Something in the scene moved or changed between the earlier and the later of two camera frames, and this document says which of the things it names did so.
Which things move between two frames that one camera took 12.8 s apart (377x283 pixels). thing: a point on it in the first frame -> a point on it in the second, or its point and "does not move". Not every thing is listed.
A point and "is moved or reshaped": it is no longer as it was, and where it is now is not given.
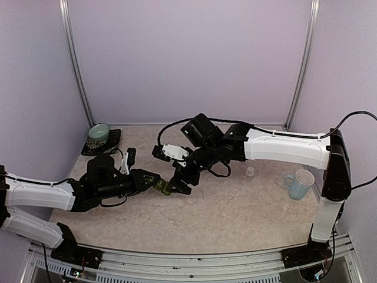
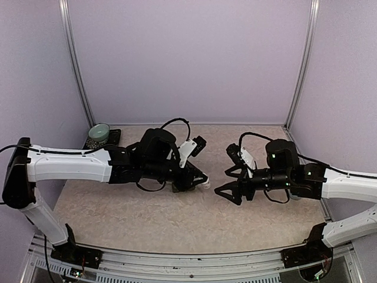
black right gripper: (179, 173) -> (243, 180)
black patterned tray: (95, 148) does not move
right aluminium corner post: (304, 65) does not move
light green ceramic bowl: (99, 132) does not move
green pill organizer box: (162, 186) is moved or reshaped
